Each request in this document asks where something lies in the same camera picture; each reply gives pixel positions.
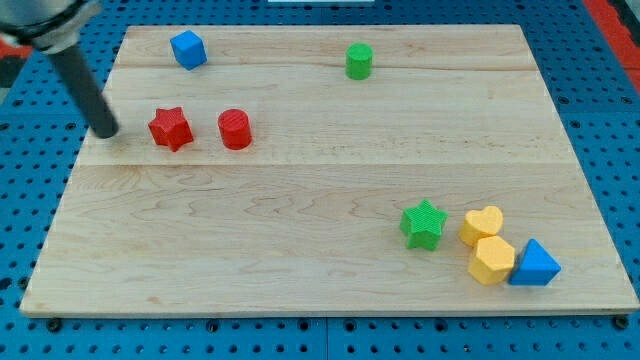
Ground blue cube block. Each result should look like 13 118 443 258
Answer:
170 30 207 70

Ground green cylinder block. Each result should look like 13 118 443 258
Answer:
345 42 374 80

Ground yellow heart block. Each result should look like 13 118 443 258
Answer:
458 205 504 247

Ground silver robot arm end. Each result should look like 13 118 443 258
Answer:
1 0 102 54

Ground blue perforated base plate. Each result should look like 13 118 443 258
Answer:
1 0 639 359

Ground red cylinder block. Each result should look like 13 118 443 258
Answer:
218 108 252 150

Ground wooden board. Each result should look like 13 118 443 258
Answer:
20 25 639 318

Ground yellow hexagon block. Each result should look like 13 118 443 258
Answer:
468 236 516 285

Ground green star block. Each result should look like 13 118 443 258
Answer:
399 199 448 251

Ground blue triangle block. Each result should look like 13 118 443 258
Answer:
508 238 562 286

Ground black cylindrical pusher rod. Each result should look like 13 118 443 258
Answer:
48 45 119 139

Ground red star block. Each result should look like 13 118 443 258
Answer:
148 107 194 152

